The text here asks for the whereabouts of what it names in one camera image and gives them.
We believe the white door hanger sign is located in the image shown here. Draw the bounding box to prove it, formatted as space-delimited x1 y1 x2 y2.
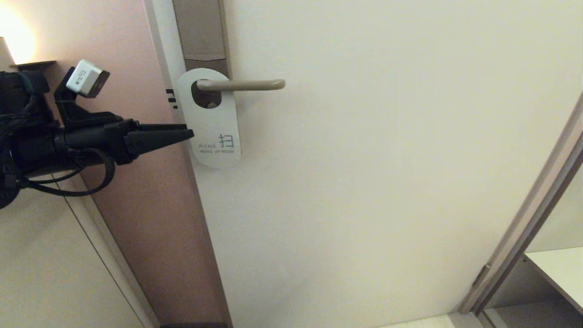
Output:
177 68 241 169

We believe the bronze door lock plate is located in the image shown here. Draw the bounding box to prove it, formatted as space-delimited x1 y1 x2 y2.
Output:
173 0 232 109

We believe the cream white door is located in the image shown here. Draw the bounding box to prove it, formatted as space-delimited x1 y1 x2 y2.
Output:
146 0 583 328

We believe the cream wardrobe panel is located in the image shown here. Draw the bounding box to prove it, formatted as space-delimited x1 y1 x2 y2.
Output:
0 37 160 328

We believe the white closet shelf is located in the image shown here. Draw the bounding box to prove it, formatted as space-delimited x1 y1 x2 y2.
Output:
523 247 583 316

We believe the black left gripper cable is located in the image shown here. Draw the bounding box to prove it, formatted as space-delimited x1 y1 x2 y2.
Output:
0 148 117 197

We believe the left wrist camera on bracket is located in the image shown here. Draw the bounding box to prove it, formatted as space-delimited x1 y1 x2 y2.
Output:
54 59 124 131

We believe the beige metal door handle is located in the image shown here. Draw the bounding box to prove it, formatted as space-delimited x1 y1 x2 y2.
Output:
197 79 286 92

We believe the taupe frame hinge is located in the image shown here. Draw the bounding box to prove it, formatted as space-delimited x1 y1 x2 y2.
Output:
472 264 491 287

